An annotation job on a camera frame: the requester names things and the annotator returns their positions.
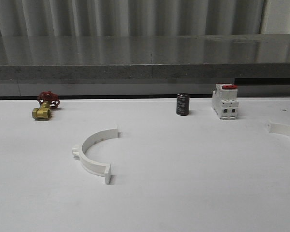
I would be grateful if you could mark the white half pipe clamp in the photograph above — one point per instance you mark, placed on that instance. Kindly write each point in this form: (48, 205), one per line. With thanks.
(79, 151)
(278, 128)

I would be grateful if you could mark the black cylindrical capacitor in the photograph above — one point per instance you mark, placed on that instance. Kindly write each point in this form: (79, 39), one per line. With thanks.
(182, 105)

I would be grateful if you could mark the white circuit breaker red switch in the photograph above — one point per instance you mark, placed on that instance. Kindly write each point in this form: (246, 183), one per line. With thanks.
(224, 101)

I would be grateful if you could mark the brass valve red handwheel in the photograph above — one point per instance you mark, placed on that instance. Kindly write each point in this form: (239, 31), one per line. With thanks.
(47, 101)

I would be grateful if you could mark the grey stone countertop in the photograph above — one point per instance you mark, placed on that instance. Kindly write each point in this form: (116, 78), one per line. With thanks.
(241, 58)

